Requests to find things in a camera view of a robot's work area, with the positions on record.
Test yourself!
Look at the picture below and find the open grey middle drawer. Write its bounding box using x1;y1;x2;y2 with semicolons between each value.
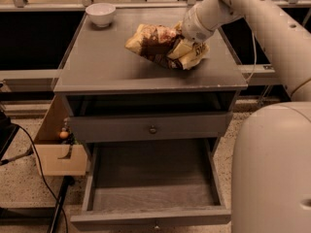
71;139;231;231

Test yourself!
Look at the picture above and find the grey wooden drawer cabinet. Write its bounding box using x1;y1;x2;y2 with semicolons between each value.
52;6;249;157

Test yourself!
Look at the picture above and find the brown chip bag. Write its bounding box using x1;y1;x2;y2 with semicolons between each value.
125;24;209;70

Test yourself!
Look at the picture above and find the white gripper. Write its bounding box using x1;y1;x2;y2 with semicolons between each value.
167;5;214;59

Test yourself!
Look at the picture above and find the closed grey top drawer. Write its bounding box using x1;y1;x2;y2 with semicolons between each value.
68;112;232;143

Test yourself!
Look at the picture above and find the small orange ball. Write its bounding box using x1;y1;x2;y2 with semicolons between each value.
59;131;69;139

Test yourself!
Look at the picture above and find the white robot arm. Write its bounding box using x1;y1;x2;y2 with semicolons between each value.
182;0;311;233

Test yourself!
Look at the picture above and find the black equipment at left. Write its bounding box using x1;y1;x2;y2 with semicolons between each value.
0;112;19;160

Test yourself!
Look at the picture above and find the black stand leg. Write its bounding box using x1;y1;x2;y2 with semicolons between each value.
47;176;75;233

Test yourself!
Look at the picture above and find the black cable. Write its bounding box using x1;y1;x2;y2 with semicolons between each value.
11;122;69;233

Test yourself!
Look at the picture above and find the light wooden side box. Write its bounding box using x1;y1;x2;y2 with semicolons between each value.
34;96;87;176

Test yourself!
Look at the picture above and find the white ceramic bowl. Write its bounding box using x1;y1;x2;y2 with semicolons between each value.
86;3;117;27

